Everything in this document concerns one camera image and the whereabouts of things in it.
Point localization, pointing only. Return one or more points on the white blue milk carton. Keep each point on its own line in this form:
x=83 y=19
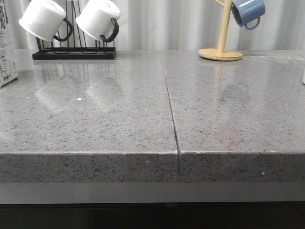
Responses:
x=8 y=69

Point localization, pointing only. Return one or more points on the cream HOME mug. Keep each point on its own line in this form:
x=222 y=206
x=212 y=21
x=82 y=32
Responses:
x=303 y=79

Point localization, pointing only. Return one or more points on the wooden mug tree stand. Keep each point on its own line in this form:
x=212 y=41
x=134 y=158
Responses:
x=219 y=53

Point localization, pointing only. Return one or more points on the right white enamel mug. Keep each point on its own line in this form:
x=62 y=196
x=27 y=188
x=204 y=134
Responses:
x=99 y=20

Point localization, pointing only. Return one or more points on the white enamel mug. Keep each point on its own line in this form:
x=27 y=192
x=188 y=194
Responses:
x=43 y=18
x=99 y=20

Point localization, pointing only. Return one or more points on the blue mug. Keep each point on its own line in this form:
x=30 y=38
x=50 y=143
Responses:
x=248 y=13

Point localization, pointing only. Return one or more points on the left white enamel mug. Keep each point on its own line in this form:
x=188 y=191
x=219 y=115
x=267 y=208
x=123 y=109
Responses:
x=43 y=18

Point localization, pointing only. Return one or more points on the black wire mug rack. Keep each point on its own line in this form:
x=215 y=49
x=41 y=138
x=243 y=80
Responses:
x=79 y=46

